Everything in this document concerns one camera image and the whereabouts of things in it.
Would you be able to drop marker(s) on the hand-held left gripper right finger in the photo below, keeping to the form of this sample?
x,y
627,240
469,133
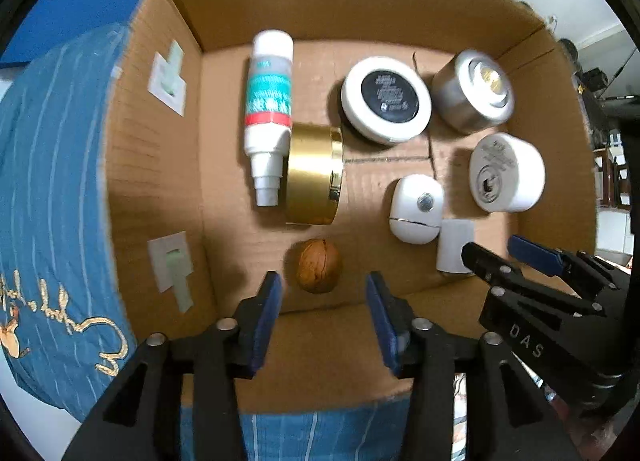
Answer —
x,y
387,326

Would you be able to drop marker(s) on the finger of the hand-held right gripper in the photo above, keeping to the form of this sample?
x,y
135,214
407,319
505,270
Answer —
x,y
500,273
530,248

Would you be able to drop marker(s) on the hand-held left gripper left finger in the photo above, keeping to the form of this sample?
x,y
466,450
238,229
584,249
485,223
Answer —
x,y
262,321

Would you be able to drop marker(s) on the small white cylindrical bottle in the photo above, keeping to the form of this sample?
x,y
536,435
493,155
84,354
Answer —
x,y
454,246

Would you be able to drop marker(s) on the brown walnut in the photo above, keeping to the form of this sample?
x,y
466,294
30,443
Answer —
x,y
318,266

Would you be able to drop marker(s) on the white cream jar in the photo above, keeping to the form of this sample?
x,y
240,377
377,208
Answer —
x,y
505,171

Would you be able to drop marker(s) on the cardboard box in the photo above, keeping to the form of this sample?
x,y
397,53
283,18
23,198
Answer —
x,y
240,221

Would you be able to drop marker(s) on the white egg-shaped case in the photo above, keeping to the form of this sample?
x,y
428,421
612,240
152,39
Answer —
x,y
416,208

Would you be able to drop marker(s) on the gold round tin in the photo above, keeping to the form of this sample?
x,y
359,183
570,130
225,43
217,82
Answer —
x,y
310,173

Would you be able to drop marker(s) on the silver metal jar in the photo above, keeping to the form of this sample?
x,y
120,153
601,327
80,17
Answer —
x,y
470,91

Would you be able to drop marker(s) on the white jar with black lid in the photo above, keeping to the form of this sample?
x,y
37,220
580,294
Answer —
x,y
387,98

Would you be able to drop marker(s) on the white spray bottle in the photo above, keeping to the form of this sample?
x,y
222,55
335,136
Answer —
x,y
267,106

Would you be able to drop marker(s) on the blue striped blanket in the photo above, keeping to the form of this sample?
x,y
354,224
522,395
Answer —
x,y
50,191

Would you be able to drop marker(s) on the blue foam mat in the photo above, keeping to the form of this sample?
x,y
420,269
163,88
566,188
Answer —
x,y
75,1

